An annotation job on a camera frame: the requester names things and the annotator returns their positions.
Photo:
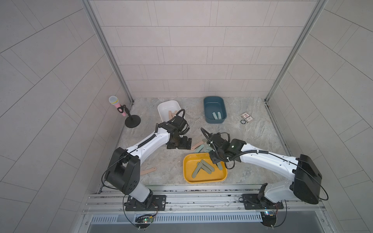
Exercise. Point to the pink toy microphone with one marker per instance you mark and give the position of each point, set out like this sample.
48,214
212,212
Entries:
115,102

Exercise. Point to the dark teal storage box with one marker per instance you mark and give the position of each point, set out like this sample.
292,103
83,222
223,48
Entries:
214,104

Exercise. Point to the olive knife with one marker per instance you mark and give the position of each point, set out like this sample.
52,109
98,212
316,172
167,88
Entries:
199,166
207,167
219,165

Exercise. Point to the pink folding knife centre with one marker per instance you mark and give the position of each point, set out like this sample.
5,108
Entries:
197,145

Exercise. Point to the pink folding knife front left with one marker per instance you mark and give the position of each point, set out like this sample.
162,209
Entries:
144,172

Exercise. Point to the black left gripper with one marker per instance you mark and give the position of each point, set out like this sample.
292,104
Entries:
183,145

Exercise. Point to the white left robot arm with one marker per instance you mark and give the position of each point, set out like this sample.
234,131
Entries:
123,172

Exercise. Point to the mint folding knife centre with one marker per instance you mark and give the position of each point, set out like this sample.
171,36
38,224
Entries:
199,149

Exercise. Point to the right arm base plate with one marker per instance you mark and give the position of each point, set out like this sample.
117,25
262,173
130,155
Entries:
252,202

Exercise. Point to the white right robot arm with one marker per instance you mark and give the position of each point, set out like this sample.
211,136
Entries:
302,178

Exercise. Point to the black microphone stand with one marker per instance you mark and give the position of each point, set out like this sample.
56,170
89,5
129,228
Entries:
131,121

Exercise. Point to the white storage box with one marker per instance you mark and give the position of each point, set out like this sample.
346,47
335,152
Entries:
167,109

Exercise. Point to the pink folding knife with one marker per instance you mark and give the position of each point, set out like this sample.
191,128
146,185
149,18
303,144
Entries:
144,172
197,145

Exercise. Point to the yellow storage box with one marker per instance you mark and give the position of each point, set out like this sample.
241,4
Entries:
190,164

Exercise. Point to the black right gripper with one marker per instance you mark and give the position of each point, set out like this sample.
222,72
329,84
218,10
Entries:
211,152

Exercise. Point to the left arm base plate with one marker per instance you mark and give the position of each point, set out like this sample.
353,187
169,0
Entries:
152,203

